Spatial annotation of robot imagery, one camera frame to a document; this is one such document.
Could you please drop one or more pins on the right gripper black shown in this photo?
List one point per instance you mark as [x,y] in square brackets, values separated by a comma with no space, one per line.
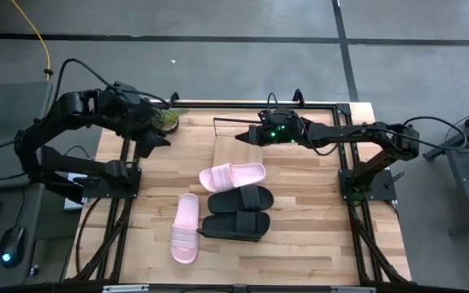
[279,134]

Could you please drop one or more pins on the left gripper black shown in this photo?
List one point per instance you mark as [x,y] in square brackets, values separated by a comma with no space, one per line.
[130,110]

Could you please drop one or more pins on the wooden shelf black metal frame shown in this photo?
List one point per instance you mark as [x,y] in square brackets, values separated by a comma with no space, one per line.
[234,152]

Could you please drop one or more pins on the pink slide sandal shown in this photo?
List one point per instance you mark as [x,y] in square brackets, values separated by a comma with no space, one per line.
[185,230]
[234,176]

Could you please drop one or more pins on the black slide sandal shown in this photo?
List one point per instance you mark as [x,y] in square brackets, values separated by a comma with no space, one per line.
[226,201]
[222,224]

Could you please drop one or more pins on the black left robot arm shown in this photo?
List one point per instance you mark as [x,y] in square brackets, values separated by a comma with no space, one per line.
[75,108]

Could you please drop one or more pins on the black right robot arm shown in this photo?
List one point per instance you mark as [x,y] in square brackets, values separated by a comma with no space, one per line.
[348,132]

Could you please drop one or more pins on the small potted green plant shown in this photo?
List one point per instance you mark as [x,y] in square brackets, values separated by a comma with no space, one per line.
[169,120]

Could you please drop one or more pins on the white power box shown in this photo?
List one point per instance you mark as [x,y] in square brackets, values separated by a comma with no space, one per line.
[73,177]

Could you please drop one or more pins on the grey side desk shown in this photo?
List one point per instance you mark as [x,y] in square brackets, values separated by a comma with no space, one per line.
[2,171]

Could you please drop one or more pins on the small silver knob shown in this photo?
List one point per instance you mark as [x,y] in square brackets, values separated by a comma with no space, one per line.
[35,270]

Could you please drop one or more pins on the black computer mouse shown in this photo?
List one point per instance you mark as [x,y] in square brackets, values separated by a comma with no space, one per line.
[11,248]

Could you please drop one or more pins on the black metal table frame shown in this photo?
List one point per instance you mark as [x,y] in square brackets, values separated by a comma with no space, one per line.
[226,105]

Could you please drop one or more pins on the black frame clamp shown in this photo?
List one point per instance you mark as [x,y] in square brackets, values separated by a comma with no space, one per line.
[299,98]
[174,99]

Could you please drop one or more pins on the silver bracket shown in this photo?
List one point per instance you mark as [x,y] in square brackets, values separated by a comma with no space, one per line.
[352,289]
[124,288]

